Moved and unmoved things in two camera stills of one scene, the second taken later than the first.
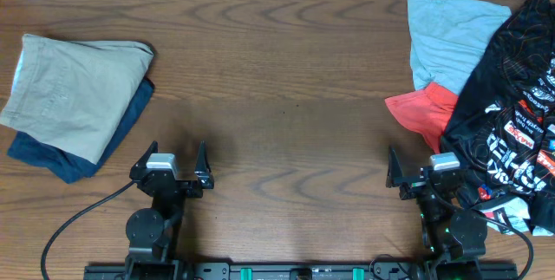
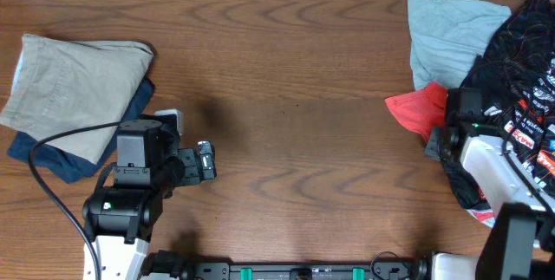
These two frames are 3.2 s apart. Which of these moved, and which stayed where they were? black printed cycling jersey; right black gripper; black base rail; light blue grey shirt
Moved: right black gripper
Stayed: black printed cycling jersey; light blue grey shirt; black base rail
